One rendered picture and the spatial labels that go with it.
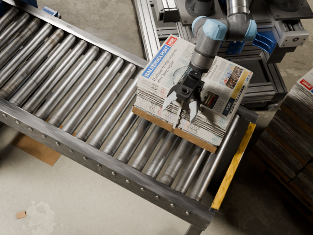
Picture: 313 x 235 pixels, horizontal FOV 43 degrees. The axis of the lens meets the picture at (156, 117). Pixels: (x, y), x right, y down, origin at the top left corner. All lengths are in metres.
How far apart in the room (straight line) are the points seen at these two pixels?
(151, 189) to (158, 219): 0.82
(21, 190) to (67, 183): 0.26
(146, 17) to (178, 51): 1.28
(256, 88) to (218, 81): 1.11
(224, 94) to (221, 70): 0.13
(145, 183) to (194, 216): 0.22
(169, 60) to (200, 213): 0.59
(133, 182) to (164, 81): 0.41
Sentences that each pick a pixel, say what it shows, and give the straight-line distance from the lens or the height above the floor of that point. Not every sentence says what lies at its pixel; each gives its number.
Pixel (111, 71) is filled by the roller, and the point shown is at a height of 0.80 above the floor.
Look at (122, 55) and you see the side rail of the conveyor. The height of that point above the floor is 0.80.
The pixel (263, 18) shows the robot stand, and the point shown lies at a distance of 2.31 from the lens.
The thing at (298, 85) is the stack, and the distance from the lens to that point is 1.96.
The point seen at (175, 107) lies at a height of 0.99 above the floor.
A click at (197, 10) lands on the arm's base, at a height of 0.86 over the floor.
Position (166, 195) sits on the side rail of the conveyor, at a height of 0.80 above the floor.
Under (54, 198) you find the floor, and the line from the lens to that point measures 2.39.
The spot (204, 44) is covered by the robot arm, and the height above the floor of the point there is 1.28.
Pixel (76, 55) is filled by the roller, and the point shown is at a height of 0.79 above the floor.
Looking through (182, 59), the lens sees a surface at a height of 1.04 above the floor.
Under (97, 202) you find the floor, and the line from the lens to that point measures 2.36.
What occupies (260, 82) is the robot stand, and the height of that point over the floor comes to 0.21.
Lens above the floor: 2.23
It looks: 58 degrees down
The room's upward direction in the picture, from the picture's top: 12 degrees clockwise
